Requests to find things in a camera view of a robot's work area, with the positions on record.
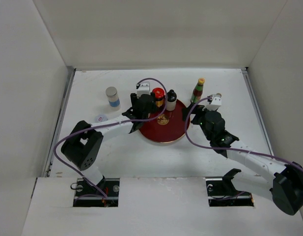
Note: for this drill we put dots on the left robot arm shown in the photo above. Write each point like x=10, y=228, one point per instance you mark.
x=82, y=149

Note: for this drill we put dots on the red lid sauce jar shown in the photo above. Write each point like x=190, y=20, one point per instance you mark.
x=159, y=96

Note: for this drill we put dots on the white lid spice jar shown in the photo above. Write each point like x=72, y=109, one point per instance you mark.
x=101, y=118

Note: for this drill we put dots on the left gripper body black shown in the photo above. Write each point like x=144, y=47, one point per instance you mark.
x=134, y=99

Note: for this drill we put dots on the white bottle black cap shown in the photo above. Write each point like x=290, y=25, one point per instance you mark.
x=171, y=100

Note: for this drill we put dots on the red round tray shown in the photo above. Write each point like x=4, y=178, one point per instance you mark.
x=167, y=128

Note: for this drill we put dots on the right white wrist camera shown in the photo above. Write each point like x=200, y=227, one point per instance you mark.
x=214, y=103

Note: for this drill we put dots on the red sauce bottle green label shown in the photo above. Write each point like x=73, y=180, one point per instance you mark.
x=197, y=91

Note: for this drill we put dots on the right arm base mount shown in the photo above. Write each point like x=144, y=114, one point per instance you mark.
x=222, y=193

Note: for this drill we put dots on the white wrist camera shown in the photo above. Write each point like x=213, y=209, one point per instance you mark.
x=143, y=88
x=214, y=103

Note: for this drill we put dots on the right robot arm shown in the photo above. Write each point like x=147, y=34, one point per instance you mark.
x=285, y=178

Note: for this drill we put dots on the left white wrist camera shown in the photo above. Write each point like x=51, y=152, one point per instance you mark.
x=143, y=88

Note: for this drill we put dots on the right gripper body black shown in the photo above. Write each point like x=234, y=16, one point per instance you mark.
x=200, y=119

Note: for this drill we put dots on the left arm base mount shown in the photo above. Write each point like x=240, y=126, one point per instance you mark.
x=86, y=195

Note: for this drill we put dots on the silver lid blue label jar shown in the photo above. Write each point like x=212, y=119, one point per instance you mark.
x=113, y=99

